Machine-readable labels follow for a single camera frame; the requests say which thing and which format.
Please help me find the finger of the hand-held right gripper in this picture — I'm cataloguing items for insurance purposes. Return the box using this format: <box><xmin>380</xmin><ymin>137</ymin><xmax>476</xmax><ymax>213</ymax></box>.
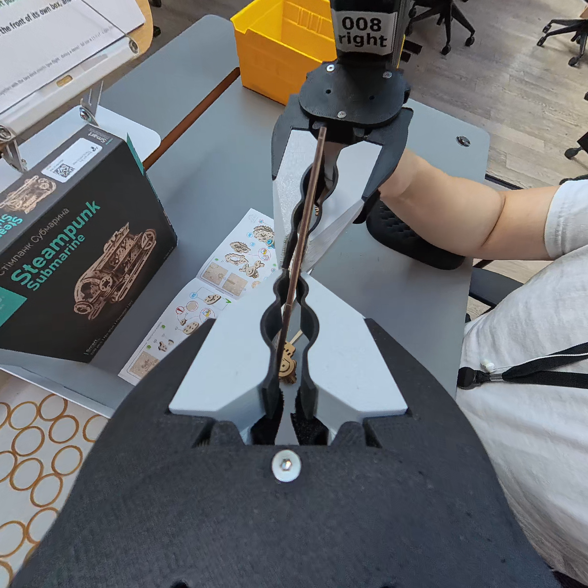
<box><xmin>273</xmin><ymin>128</ymin><xmax>322</xmax><ymax>272</ymax></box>
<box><xmin>303</xmin><ymin>140</ymin><xmax>386</xmax><ymax>274</ymax></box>

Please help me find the black mesh armrest chair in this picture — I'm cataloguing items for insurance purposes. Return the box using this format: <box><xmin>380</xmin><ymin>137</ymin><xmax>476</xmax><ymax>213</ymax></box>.
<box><xmin>365</xmin><ymin>200</ymin><xmax>525</xmax><ymax>323</ymax></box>

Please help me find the white instruction booklet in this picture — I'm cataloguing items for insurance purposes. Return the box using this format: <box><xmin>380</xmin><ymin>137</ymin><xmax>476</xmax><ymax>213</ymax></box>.
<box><xmin>118</xmin><ymin>208</ymin><xmax>288</xmax><ymax>387</ymax></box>

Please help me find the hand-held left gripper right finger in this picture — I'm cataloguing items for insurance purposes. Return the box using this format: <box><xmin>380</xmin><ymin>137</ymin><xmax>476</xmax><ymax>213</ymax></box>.
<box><xmin>294</xmin><ymin>271</ymin><xmax>409</xmax><ymax>445</ymax></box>

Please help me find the white cardboard tray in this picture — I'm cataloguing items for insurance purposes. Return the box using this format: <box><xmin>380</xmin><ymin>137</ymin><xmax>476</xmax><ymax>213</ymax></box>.
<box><xmin>0</xmin><ymin>349</ymin><xmax>135</xmax><ymax>575</ymax></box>

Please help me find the person's right forearm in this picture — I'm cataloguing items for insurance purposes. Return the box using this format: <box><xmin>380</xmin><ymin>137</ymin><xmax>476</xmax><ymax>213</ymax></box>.
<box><xmin>380</xmin><ymin>148</ymin><xmax>570</xmax><ymax>263</ymax></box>

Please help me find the instruction poster on stand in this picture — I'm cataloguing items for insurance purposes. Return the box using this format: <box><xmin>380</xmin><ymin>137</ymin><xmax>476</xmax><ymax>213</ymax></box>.
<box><xmin>0</xmin><ymin>0</ymin><xmax>143</xmax><ymax>173</ymax></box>

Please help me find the small wooden model part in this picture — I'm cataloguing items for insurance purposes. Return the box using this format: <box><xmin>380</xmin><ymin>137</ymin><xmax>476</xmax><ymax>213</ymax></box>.
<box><xmin>277</xmin><ymin>331</ymin><xmax>307</xmax><ymax>385</ymax></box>

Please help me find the black lanyard strap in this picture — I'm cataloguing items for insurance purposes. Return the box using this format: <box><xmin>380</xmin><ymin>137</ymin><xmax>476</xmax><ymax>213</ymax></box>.
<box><xmin>457</xmin><ymin>342</ymin><xmax>588</xmax><ymax>391</ymax></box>

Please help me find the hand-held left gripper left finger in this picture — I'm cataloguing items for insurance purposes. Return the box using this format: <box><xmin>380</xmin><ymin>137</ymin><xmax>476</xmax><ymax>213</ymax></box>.
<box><xmin>169</xmin><ymin>271</ymin><xmax>295</xmax><ymax>445</ymax></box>

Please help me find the black teal model kit box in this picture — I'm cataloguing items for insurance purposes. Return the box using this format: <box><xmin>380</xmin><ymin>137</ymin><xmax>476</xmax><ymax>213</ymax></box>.
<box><xmin>0</xmin><ymin>124</ymin><xmax>178</xmax><ymax>364</ymax></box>

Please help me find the laser-cut plywood parts sheet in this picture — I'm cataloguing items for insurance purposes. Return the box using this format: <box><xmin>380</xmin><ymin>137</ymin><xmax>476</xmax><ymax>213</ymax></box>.
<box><xmin>274</xmin><ymin>126</ymin><xmax>329</xmax><ymax>385</ymax></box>

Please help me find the black office chair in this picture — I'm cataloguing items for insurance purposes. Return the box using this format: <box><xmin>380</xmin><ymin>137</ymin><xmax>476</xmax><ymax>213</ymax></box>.
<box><xmin>410</xmin><ymin>0</ymin><xmax>477</xmax><ymax>56</ymax></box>
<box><xmin>537</xmin><ymin>7</ymin><xmax>588</xmax><ymax>68</ymax></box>

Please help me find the yellow plastic bin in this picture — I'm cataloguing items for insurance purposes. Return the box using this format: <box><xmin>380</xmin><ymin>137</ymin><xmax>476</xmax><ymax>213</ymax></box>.
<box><xmin>231</xmin><ymin>0</ymin><xmax>406</xmax><ymax>107</ymax></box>

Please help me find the group of tan rings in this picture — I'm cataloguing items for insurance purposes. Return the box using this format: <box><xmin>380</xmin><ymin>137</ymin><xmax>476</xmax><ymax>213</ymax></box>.
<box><xmin>0</xmin><ymin>393</ymin><xmax>109</xmax><ymax>559</ymax></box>

